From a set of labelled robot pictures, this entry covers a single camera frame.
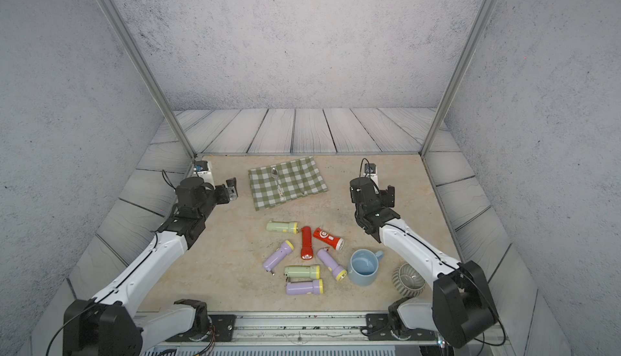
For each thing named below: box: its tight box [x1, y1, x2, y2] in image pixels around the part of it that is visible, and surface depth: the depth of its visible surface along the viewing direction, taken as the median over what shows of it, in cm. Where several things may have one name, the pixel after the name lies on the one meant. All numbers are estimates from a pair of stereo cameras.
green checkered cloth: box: [248, 155, 330, 212], surface depth 111 cm
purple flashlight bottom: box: [286, 279, 325, 296], surface depth 80 cm
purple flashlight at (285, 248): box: [262, 239, 295, 276], surface depth 88 cm
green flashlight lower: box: [284, 265, 321, 280], surface depth 83 cm
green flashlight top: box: [266, 220, 300, 235], surface depth 94 cm
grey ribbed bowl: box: [392, 262, 427, 298], surface depth 78 cm
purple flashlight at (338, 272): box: [316, 247, 348, 282], surface depth 86 cm
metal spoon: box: [270, 166, 284, 197], surface depth 113 cm
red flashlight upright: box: [300, 225, 314, 260], surface depth 91 cm
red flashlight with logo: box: [313, 227, 345, 251], surface depth 91 cm
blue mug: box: [347, 248, 385, 287], surface depth 82 cm
